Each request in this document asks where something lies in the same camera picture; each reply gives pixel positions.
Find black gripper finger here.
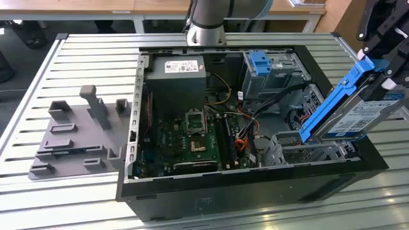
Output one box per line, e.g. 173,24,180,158
356,0,405,101
383,25,409,94

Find hard disk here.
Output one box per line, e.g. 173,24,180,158
299,57,407,145

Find red yellow black power wire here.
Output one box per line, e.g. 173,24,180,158
236,112,261,142

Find black data wire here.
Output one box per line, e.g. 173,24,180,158
248,134,259,168

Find metal disk bay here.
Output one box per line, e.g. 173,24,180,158
261,130,364,168

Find black RAM slot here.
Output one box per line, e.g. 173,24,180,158
213,114,225,170

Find CPU socket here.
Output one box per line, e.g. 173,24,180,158
184,108,208,135

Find gray power supply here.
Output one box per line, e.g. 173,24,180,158
143,55,208,115

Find brown square chipset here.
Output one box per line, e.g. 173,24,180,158
189,140,207,152

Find black graphics card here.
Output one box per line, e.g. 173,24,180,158
172,159,219,175

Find green motherboard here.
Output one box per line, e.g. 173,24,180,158
140,105,256,178

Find black PC case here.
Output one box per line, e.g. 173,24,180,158
115,44,391,222

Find gray parts rack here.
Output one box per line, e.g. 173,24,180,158
28,85,133,180

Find green RAM stick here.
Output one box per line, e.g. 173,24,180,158
51,148,90,156

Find blue plastic carrier handle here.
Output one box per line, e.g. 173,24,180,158
251,51,273,77

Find black cable bundle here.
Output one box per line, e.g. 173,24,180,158
239,82,308,142

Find orange wire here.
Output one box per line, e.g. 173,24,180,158
235,139,253,152

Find wooden desk white frame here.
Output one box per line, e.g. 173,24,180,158
133,0,329,34
0,0,137,21

